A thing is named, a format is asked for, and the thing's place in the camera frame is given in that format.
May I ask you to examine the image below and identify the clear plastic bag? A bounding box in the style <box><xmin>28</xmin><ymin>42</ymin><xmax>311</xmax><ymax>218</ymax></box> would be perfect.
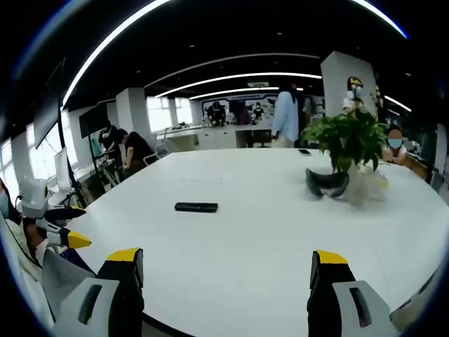
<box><xmin>345</xmin><ymin>163</ymin><xmax>390</xmax><ymax>209</ymax></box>

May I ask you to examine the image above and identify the wall poster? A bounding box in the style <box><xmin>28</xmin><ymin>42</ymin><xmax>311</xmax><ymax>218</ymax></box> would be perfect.
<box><xmin>200</xmin><ymin>91</ymin><xmax>281</xmax><ymax>127</ymax></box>

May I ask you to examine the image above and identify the white cabinet counter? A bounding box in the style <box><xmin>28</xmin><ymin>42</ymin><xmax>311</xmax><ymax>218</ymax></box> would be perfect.
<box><xmin>156</xmin><ymin>124</ymin><xmax>274</xmax><ymax>152</ymax></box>

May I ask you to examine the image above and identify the green potted plant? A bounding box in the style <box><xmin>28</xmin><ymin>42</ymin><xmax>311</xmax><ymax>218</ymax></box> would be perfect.
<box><xmin>300</xmin><ymin>107</ymin><xmax>389</xmax><ymax>174</ymax></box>

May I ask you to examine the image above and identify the black remote control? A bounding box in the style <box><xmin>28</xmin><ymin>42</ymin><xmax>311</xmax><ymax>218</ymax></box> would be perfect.
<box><xmin>174</xmin><ymin>201</ymin><xmax>219</xmax><ymax>213</ymax></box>

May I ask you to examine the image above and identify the white square pillar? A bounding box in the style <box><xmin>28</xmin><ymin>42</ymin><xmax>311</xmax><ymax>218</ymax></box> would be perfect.
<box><xmin>319</xmin><ymin>51</ymin><xmax>378</xmax><ymax>117</ymax></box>
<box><xmin>115</xmin><ymin>87</ymin><xmax>152</xmax><ymax>141</ymax></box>

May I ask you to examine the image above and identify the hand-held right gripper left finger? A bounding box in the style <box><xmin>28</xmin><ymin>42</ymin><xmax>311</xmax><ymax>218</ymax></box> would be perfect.
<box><xmin>55</xmin><ymin>247</ymin><xmax>145</xmax><ymax>337</ymax></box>

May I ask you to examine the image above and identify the black wall monitor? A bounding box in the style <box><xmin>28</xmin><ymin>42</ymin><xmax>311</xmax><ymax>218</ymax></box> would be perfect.
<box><xmin>32</xmin><ymin>58</ymin><xmax>66</xmax><ymax>150</ymax></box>

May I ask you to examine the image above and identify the white office chair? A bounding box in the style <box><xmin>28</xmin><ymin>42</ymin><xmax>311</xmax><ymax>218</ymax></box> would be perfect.
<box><xmin>142</xmin><ymin>132</ymin><xmax>170</xmax><ymax>166</ymax></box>

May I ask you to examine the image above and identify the black headset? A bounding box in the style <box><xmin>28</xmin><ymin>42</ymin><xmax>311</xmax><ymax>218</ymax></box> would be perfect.
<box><xmin>304</xmin><ymin>167</ymin><xmax>351</xmax><ymax>201</ymax></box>

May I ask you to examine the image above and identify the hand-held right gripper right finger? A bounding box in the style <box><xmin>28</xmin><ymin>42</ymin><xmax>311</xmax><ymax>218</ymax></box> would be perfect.
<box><xmin>307</xmin><ymin>249</ymin><xmax>401</xmax><ymax>337</ymax></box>

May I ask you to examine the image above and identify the black monitor on stand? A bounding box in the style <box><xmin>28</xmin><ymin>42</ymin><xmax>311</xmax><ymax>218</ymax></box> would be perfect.
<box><xmin>78</xmin><ymin>103</ymin><xmax>110</xmax><ymax>138</ymax></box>

